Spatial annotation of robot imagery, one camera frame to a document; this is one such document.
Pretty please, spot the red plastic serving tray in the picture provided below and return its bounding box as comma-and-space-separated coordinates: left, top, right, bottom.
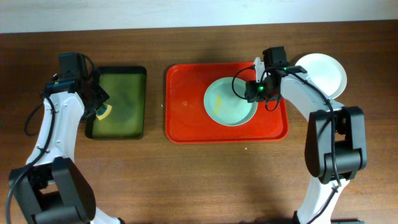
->
165, 62, 289, 144

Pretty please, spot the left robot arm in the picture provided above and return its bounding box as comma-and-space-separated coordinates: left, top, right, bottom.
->
5, 53, 123, 223

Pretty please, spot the green and yellow sponge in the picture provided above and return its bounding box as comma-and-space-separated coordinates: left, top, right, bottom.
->
96, 104, 113, 120

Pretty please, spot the white plate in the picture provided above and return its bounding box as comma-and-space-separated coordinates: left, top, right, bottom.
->
295, 53, 347, 99

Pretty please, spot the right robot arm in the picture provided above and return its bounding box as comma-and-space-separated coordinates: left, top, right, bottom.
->
244, 46, 368, 223

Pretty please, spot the light green plate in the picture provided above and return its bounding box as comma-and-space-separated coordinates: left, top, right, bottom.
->
203, 77, 258, 126

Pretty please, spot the black tray with soapy water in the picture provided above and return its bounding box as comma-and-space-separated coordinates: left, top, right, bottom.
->
85, 66, 147, 140

